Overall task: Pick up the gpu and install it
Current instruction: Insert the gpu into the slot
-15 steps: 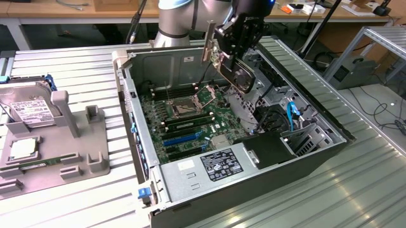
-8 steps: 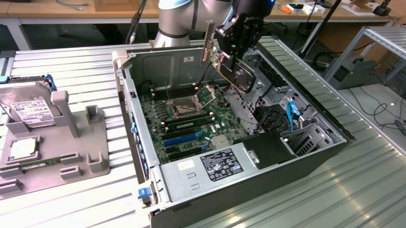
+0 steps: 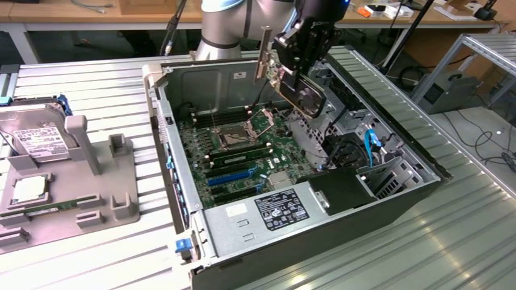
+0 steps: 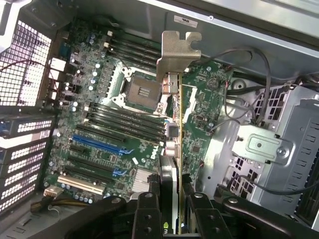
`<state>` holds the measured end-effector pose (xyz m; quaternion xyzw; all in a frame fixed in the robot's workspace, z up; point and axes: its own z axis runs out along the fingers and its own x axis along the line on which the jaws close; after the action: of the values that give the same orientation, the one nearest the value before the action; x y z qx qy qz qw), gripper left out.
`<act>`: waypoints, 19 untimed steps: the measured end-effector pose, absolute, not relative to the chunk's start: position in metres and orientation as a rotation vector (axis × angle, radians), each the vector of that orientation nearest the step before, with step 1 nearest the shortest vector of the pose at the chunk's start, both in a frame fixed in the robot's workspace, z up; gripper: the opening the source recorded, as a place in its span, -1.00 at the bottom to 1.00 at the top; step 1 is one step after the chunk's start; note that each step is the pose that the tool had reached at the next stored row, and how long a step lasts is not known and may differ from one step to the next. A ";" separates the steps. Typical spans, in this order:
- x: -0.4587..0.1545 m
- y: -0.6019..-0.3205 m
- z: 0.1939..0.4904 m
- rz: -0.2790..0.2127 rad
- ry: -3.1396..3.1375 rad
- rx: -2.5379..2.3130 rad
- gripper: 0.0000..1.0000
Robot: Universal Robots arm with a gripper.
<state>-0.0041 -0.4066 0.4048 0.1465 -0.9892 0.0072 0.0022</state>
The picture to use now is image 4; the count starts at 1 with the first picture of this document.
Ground silver chipset heatsink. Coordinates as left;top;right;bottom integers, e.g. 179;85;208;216
134;168;162;194

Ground black RAM slot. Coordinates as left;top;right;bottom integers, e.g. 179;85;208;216
87;107;167;131
88;102;169;126
109;47;161;66
86;113;166;137
109;36;162;55
108;52;160;72
109;41;162;61

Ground blue expansion slot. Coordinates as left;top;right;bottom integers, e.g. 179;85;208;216
72;134;124;156

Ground yellow black power wires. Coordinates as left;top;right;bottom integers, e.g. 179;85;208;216
29;193;87;215

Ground thick black cable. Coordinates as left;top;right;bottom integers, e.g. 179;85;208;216
230;69;319;87

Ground silver coin battery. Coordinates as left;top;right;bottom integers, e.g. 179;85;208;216
208;78;220;91

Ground thin red wire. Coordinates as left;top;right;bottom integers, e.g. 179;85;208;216
0;58;60;83

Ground white case sticker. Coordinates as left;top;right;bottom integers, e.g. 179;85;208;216
173;14;199;28

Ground CPU socket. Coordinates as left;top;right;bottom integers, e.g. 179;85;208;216
112;66;170;118

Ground black wire with plug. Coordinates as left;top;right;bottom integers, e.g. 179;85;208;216
216;174;319;199

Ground silver perforated disk bay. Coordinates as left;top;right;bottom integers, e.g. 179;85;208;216
206;84;319;217

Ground dark looped wire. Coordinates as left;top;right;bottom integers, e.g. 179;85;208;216
216;48;273;132

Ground short black expansion slot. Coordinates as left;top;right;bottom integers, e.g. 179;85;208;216
69;144;89;154

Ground open black PC case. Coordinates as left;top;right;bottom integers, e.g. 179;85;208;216
0;0;319;239

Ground white expansion slot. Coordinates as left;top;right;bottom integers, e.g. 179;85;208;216
56;174;105;196

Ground green motherboard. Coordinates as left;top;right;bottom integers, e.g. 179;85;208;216
42;23;235;200

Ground white power connector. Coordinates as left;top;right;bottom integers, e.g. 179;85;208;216
43;185;63;200

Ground silver power supply unit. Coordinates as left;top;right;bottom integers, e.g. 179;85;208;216
0;191;105;239

